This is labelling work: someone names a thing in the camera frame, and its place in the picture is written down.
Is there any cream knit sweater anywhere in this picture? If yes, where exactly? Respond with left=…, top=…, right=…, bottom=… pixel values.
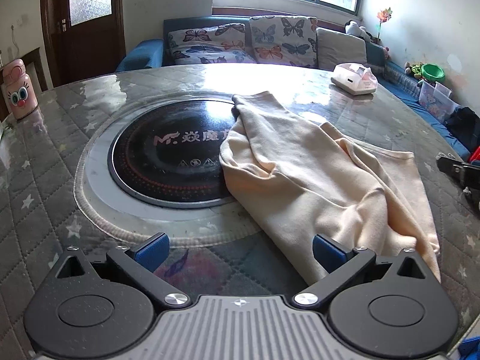
left=219, top=92, right=440, bottom=284

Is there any pink cartoon face jar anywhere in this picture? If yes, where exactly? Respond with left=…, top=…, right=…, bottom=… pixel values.
left=2, top=58, right=38, bottom=120

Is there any clear plastic storage box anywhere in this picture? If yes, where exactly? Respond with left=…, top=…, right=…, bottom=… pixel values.
left=418, top=80, right=460, bottom=124

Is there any pink white tissue box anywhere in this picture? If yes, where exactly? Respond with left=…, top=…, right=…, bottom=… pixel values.
left=330, top=63, right=378, bottom=96

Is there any right butterfly print cushion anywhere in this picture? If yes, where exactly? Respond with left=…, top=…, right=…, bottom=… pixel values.
left=249, top=16, right=318, bottom=68

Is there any dark wooden glass door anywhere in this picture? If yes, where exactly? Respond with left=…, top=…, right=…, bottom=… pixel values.
left=40, top=0, right=125, bottom=86

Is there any left butterfly print cushion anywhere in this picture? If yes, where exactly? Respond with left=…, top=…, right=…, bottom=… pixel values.
left=168, top=23, right=256, bottom=65

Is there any green plastic bowl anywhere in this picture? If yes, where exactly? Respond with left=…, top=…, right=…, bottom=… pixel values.
left=421, top=63, right=445, bottom=83

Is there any blue sofa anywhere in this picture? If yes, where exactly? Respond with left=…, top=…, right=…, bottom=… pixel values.
left=116, top=16, right=479, bottom=162

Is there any white plush toy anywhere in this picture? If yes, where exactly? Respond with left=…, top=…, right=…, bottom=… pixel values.
left=345, top=20, right=372, bottom=42

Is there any butterfly print cushion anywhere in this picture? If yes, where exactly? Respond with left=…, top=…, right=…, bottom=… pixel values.
left=249, top=16, right=318, bottom=68
left=168, top=23, right=256, bottom=65

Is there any colourful pinwheel flower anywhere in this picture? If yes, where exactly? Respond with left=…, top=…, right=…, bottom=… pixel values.
left=377, top=7, right=392, bottom=40

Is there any beige plain cushion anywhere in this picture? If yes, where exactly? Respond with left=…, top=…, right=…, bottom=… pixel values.
left=316, top=27, right=367, bottom=72

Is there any black round induction cooktop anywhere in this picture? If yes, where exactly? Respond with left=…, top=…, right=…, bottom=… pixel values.
left=108, top=97, right=236, bottom=210

